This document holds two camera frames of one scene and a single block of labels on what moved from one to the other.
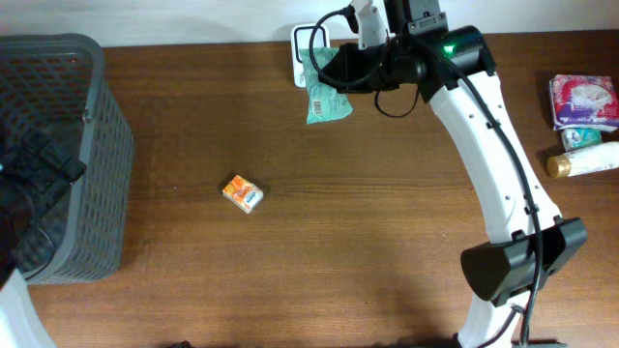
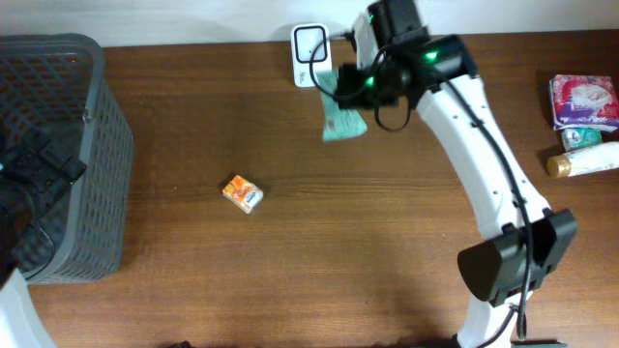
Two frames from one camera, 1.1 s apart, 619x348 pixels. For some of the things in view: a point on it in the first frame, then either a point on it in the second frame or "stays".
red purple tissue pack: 584,102 stays
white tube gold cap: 594,159 stays
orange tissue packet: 243,194 stays
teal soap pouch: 323,101 -> 338,123
